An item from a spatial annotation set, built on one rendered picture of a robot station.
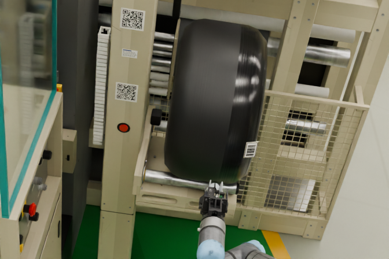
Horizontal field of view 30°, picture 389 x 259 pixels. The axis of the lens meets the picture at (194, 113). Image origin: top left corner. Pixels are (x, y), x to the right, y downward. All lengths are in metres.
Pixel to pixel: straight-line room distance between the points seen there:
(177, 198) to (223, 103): 0.50
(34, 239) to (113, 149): 0.46
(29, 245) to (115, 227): 0.62
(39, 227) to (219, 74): 0.77
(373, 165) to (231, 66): 2.13
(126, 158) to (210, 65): 0.56
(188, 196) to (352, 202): 1.58
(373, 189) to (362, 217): 0.23
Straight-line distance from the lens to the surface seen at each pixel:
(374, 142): 4.44
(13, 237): 2.02
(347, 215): 3.94
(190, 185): 2.59
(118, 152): 2.63
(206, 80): 2.27
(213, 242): 2.04
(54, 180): 2.58
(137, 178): 2.55
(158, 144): 2.88
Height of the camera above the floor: 2.75
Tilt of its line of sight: 40 degrees down
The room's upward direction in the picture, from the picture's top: 9 degrees clockwise
